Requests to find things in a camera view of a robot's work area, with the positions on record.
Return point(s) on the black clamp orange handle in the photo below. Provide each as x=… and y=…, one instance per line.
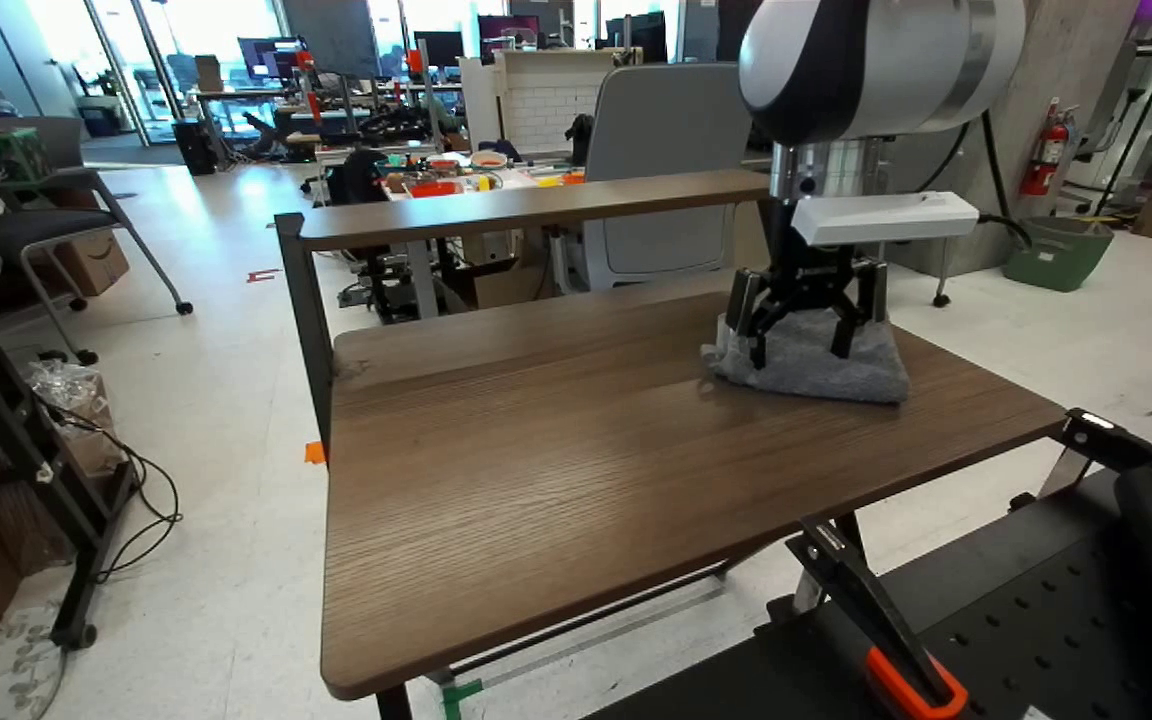
x=897, y=667

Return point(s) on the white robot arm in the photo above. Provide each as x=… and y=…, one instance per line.
x=853, y=71

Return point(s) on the white whiteboard panel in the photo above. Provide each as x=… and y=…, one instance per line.
x=530, y=97

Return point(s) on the cardboard box left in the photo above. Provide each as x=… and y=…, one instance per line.
x=92, y=263

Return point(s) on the green plastic bin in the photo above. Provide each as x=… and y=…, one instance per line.
x=1058, y=254

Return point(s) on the cluttered background work table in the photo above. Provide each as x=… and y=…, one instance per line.
x=455, y=173

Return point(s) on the grey office chair back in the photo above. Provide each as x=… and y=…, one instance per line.
x=659, y=122

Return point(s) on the grey armchair with wheels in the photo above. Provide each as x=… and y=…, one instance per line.
x=877, y=177

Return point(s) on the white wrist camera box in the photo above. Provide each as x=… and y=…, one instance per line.
x=828, y=222

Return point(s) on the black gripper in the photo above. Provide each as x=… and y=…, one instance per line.
x=800, y=276

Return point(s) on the grey towel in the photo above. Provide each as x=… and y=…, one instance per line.
x=806, y=366

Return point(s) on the black clamp on table edge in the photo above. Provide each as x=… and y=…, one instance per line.
x=1095, y=442

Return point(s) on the red fire extinguisher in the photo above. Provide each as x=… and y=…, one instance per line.
x=1048, y=151

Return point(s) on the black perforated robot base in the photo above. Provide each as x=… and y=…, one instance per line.
x=1043, y=614

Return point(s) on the black metal rack left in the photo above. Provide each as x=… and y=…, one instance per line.
x=85, y=513

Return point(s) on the wooden desk with shelf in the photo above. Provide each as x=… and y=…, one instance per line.
x=515, y=471

